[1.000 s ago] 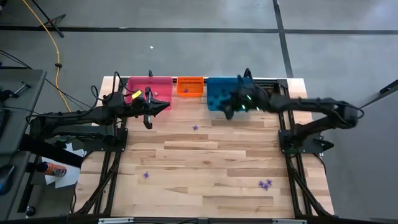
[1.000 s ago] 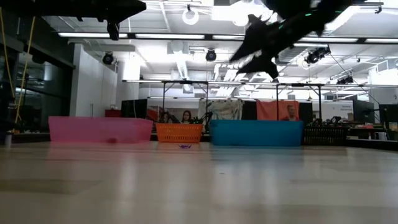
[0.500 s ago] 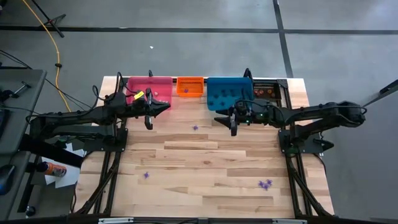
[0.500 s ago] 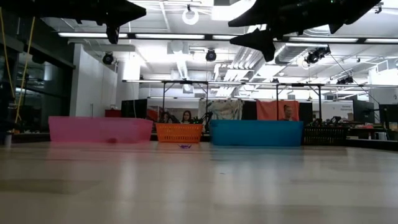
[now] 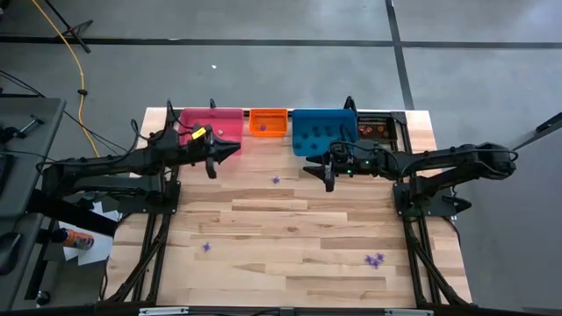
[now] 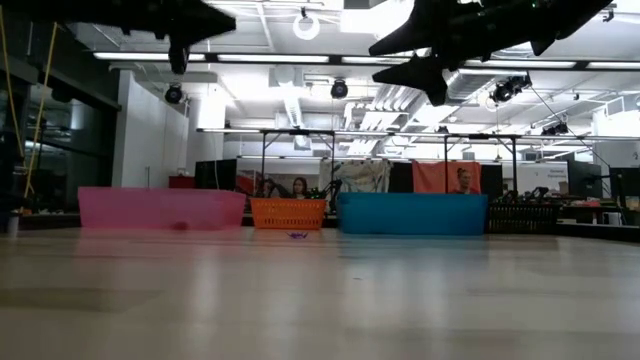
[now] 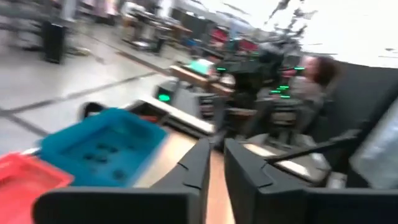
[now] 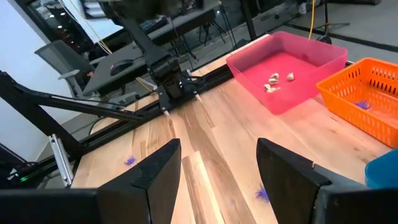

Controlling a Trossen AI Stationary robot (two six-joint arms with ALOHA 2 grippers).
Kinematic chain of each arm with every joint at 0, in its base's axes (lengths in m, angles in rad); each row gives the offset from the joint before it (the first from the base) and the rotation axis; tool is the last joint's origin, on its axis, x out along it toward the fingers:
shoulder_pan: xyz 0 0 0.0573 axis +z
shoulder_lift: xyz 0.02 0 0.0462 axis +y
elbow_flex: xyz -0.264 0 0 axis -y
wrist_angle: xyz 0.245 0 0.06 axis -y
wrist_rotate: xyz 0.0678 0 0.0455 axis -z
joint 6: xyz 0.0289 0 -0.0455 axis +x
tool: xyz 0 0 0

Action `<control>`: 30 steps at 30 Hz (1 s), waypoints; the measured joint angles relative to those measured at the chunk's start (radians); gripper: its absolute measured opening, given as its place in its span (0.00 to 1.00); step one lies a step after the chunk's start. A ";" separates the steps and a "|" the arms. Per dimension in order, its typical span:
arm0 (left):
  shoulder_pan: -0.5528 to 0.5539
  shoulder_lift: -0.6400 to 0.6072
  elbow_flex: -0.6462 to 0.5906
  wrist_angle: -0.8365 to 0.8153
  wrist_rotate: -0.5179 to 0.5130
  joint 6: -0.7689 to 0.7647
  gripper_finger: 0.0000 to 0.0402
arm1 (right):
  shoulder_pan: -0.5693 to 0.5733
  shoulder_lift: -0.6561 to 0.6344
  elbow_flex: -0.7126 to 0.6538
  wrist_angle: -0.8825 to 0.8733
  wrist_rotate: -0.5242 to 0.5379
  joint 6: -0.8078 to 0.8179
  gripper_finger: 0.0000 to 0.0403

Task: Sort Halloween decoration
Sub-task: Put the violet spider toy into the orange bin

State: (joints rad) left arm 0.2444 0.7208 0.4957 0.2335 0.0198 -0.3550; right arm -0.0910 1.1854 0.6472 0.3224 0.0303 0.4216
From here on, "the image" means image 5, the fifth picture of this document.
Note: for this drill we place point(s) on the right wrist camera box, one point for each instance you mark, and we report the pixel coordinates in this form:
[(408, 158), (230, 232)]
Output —
[(340, 154)]

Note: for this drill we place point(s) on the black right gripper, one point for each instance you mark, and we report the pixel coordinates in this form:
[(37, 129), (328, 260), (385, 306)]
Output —
[(369, 160)]

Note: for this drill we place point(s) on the black plastic basket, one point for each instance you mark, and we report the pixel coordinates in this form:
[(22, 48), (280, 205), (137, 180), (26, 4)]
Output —
[(373, 137)]

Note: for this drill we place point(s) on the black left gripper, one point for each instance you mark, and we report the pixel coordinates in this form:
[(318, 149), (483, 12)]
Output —
[(184, 147)]

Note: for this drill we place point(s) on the orange plastic basket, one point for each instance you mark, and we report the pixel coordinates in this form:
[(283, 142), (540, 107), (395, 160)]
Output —
[(268, 120)]

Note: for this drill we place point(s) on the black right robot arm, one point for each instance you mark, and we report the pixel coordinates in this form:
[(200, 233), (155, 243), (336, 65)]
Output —
[(461, 160)]

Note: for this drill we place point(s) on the black tripod stand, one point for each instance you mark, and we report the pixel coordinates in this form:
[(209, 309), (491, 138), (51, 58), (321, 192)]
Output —
[(70, 30)]

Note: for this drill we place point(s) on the black round caster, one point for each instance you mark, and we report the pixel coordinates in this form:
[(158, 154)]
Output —
[(43, 298)]

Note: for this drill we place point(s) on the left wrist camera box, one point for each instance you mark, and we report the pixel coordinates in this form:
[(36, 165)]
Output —
[(199, 131)]

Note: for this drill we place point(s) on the orange spray can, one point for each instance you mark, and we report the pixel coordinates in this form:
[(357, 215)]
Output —
[(79, 240)]

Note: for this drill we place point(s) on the pink plastic bin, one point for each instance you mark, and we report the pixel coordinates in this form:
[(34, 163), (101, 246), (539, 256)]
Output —
[(228, 120)]

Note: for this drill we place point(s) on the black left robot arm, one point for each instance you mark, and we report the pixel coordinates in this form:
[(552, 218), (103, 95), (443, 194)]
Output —
[(110, 164)]

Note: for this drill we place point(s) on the blue plastic bin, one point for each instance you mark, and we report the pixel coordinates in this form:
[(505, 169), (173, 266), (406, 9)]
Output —
[(307, 120)]

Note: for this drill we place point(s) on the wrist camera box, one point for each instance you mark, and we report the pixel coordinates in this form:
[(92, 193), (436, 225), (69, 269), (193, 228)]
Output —
[(340, 154), (199, 131)]

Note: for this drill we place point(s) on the white paper sheets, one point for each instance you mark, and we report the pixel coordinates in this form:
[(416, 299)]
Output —
[(101, 250)]

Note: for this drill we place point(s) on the black clamp tool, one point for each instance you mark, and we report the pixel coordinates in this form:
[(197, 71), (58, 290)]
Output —
[(30, 124)]

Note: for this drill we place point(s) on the grey desk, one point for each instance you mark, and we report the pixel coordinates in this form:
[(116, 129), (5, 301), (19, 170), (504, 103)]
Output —
[(28, 193)]

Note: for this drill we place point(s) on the purple plastic spider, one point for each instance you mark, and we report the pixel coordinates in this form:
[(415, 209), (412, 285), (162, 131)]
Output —
[(380, 256), (372, 261), (275, 180), (206, 247), (262, 128)]

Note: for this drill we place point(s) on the silver frame bracket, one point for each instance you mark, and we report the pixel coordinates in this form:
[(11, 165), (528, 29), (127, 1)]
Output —
[(408, 312), (162, 311)]

